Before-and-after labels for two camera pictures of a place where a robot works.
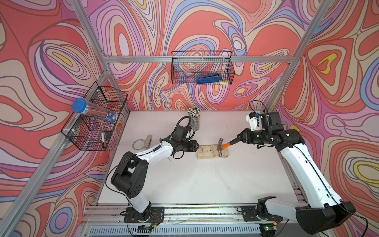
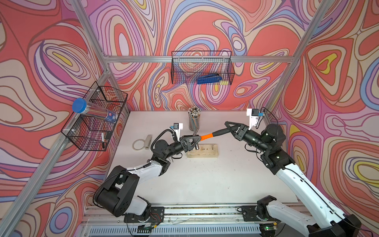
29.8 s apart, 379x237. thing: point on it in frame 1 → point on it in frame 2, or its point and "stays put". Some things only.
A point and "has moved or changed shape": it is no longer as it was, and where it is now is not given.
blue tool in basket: (210, 78) stays put
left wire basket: (89, 133) stays put
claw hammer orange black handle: (220, 147) → (216, 133)
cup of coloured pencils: (194, 112) stays put
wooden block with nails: (208, 151) has moved or changed shape
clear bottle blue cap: (80, 105) stays put
